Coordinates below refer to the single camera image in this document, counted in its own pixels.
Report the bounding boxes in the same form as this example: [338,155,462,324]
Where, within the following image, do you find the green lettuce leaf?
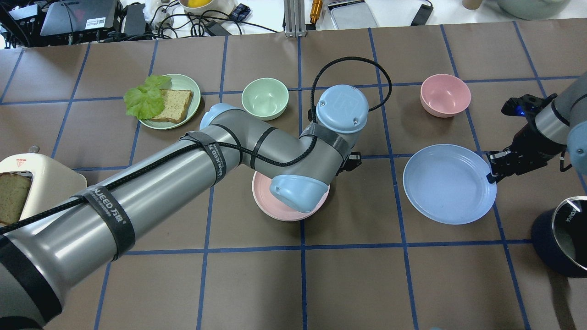
[123,75,172,121]

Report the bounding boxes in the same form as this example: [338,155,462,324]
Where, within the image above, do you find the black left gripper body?
[337,153,362,176]

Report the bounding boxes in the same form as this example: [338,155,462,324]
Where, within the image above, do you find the pink bowl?
[420,74,472,118]

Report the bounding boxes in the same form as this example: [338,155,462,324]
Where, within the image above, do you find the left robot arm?
[0,84,369,330]

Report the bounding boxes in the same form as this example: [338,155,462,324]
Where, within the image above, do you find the blue plate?
[402,144,497,225]

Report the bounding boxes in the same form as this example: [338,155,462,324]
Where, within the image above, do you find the bread slice on plate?
[149,88,193,124]

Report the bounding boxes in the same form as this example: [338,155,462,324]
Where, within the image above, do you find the green plate with food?
[139,74,202,130]

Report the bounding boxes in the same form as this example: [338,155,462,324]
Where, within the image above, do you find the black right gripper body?
[487,94,567,178]

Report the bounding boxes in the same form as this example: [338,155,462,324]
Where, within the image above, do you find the orange yellow screwdriver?
[310,0,323,25]

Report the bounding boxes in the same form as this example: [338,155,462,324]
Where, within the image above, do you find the white toaster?
[0,145,88,220]

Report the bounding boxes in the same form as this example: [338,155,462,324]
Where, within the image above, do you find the dark blue saucepan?
[531,196,587,278]

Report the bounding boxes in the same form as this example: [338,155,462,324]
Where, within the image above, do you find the pink plate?
[251,171,330,222]

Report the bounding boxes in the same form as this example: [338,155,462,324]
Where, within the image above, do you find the bread slice in toaster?
[0,173,32,225]

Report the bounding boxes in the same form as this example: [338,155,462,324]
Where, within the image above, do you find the bowl with toy fruit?
[179,0,237,15]

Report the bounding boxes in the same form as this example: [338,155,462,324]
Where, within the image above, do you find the mint green bowl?
[241,77,289,121]

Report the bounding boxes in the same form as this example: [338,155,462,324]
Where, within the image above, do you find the black power adapter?
[410,2,434,26]

